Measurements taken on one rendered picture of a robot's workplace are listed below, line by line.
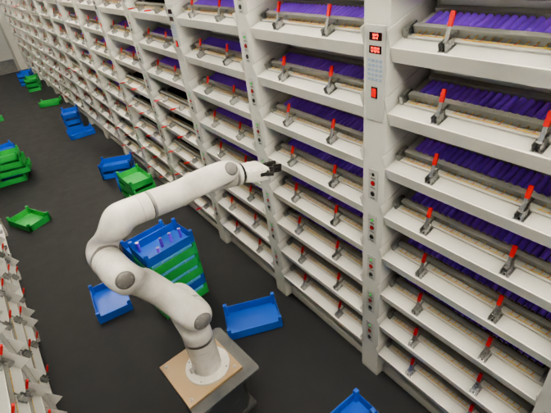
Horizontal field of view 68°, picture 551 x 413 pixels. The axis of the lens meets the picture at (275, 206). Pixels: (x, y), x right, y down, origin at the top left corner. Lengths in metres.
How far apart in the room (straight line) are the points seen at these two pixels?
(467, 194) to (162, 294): 1.01
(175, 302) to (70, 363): 1.21
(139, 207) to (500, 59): 1.02
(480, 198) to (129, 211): 1.00
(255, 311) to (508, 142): 1.72
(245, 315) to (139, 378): 0.63
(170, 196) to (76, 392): 1.41
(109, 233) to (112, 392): 1.23
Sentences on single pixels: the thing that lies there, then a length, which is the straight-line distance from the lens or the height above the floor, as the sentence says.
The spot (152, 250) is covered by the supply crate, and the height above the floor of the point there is 0.40.
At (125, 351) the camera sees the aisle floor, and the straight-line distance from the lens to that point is 2.52.
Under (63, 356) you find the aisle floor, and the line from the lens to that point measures 2.68.
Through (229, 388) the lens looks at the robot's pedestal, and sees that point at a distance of 1.84.
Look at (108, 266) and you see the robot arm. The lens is 1.32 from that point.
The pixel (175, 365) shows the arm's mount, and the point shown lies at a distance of 1.96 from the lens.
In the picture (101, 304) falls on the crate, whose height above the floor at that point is 0.00.
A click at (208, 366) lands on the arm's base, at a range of 1.83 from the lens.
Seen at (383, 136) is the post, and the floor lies 1.23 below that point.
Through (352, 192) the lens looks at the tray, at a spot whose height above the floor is 0.94.
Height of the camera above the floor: 1.79
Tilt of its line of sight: 33 degrees down
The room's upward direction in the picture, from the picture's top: 8 degrees counter-clockwise
